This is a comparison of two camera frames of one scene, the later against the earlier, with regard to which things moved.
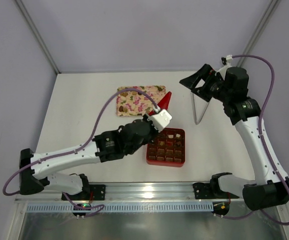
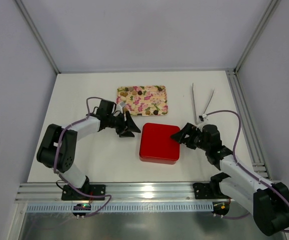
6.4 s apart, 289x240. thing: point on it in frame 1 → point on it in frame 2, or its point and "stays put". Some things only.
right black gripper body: [207, 83] → [188, 136]
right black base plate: [211, 190] stays put
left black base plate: [89, 192] stays put
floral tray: [135, 103] stays put
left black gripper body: [150, 124] → [123, 124]
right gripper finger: [192, 80] → [182, 136]
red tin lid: [164, 103] → [156, 145]
